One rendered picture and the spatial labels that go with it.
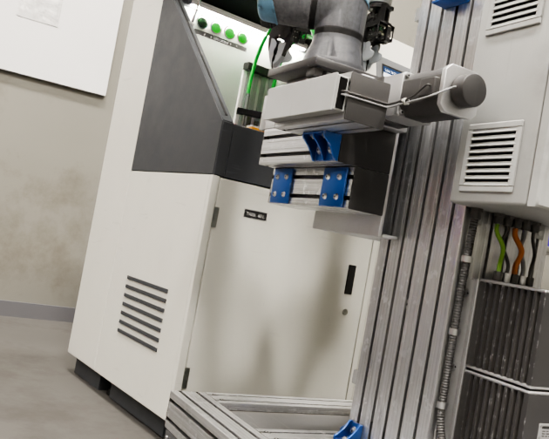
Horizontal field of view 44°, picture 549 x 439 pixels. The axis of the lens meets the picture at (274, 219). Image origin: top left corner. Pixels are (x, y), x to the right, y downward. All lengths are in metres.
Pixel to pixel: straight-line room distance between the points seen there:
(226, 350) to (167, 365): 0.18
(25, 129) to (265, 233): 2.03
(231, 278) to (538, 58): 1.12
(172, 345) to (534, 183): 1.20
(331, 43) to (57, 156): 2.47
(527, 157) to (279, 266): 1.08
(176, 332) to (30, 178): 1.99
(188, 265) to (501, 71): 1.07
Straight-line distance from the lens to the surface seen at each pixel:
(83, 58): 3.90
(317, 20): 1.64
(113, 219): 2.54
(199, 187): 2.01
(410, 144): 1.53
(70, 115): 3.87
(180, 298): 2.01
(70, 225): 3.86
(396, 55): 2.93
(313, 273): 2.20
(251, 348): 2.11
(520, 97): 1.27
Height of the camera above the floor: 0.63
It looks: 2 degrees up
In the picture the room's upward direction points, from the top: 10 degrees clockwise
